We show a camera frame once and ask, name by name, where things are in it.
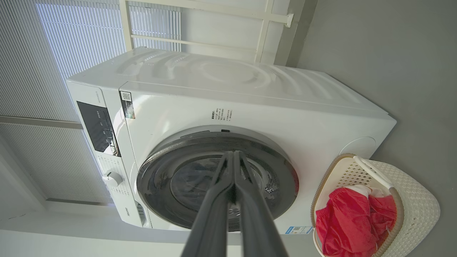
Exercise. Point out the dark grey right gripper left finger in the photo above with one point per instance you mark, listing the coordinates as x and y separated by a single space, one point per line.
210 221

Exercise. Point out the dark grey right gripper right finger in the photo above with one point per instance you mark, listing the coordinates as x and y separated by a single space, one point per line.
257 221

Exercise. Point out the dark round washing machine door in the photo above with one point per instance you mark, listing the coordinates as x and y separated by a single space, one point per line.
160 178

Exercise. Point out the red garment with white trim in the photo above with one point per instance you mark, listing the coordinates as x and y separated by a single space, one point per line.
346 221

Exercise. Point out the white washing machine dial knob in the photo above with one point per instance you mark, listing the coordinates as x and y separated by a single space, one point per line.
112 178

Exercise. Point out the white front-load washing machine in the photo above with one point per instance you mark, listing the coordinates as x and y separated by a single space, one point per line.
221 89

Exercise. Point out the cream perforated laundry basket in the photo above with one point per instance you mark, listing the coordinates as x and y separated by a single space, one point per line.
417 207

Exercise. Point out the blue energy label sticker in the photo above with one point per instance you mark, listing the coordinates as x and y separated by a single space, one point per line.
299 230

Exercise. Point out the QR code sticker strip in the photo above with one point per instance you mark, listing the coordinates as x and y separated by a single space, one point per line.
127 105

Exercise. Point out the white window blinds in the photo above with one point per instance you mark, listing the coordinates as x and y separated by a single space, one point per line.
43 71

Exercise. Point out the white metal railing frame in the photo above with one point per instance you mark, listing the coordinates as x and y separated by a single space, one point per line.
264 28

